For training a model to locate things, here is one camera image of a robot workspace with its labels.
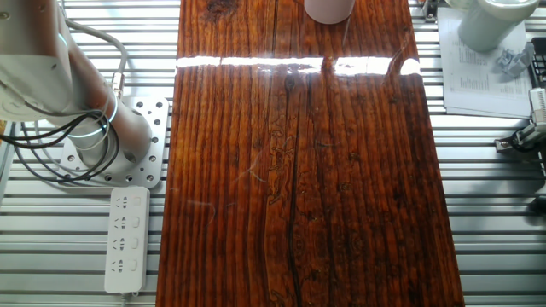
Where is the white power strip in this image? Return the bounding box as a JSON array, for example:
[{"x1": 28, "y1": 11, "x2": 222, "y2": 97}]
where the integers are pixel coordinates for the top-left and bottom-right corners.
[{"x1": 104, "y1": 186, "x2": 151, "y2": 295}]

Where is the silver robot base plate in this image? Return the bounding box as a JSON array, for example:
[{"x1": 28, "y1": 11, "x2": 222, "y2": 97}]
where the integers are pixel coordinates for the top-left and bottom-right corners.
[{"x1": 59, "y1": 96, "x2": 171, "y2": 188}]

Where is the black keyboard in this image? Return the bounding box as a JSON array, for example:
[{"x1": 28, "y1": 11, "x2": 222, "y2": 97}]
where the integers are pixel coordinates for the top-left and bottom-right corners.
[{"x1": 528, "y1": 37, "x2": 546, "y2": 89}]

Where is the brown wooden board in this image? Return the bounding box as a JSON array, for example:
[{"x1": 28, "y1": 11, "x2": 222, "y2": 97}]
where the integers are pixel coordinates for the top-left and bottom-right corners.
[{"x1": 155, "y1": 0, "x2": 466, "y2": 307}]

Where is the black base cable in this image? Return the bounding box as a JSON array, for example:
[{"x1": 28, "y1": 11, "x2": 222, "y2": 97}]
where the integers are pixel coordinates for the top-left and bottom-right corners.
[{"x1": 0, "y1": 111, "x2": 121, "y2": 184}]

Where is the white round trash can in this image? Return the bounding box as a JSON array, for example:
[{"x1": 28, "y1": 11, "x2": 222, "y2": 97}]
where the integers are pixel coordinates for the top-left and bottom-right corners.
[{"x1": 303, "y1": 0, "x2": 357, "y2": 26}]

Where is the grey base cable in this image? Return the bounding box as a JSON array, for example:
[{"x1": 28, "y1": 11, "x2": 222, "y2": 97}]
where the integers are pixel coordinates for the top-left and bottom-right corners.
[{"x1": 63, "y1": 19, "x2": 129, "y2": 99}]

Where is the printed paper sheet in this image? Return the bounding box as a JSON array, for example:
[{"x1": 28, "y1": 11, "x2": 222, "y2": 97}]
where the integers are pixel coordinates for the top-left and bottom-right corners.
[{"x1": 437, "y1": 6, "x2": 534, "y2": 119}]

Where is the aluminium camera clamp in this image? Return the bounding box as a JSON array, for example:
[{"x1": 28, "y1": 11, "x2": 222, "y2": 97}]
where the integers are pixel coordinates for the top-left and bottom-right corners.
[{"x1": 494, "y1": 125, "x2": 546, "y2": 154}]

